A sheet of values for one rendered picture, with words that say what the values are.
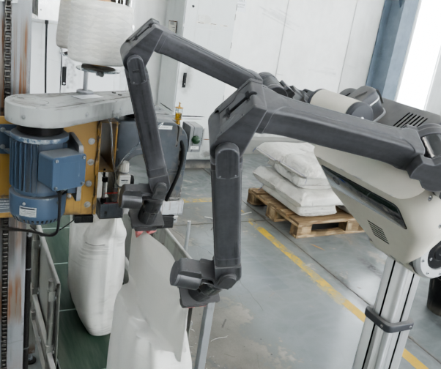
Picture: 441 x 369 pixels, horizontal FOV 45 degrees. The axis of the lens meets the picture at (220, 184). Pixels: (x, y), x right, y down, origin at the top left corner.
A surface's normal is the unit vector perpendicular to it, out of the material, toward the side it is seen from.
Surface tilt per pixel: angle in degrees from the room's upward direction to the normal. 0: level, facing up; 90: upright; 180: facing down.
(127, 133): 90
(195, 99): 90
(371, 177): 40
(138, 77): 104
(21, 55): 90
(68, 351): 0
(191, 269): 29
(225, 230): 118
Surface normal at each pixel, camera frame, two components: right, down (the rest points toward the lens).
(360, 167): -0.47, -0.71
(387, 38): -0.89, 0.02
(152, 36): 0.25, 0.57
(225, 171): 0.06, 0.73
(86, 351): 0.15, -0.94
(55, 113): 0.61, 0.34
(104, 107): 0.89, 0.26
